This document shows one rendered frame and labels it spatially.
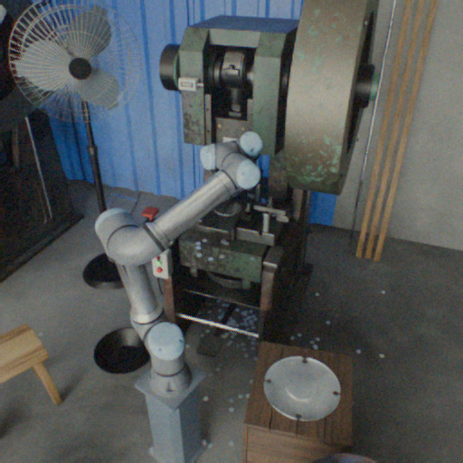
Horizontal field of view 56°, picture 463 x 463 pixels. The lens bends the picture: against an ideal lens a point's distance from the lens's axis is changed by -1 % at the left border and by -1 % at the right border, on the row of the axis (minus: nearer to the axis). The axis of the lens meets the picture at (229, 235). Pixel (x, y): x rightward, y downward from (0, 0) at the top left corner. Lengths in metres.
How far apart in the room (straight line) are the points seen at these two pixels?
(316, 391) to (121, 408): 0.91
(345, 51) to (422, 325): 1.75
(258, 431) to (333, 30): 1.33
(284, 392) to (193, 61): 1.29
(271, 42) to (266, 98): 0.19
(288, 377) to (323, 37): 1.21
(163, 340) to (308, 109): 0.86
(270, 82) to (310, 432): 1.25
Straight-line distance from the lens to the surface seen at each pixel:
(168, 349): 1.49
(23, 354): 2.09
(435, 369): 2.51
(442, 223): 3.32
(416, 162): 3.11
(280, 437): 1.72
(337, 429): 1.72
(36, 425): 2.27
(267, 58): 1.68
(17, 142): 3.05
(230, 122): 1.84
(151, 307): 1.55
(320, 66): 1.38
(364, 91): 1.70
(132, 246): 1.24
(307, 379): 1.82
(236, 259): 1.95
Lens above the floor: 1.77
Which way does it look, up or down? 34 degrees down
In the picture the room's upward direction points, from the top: straight up
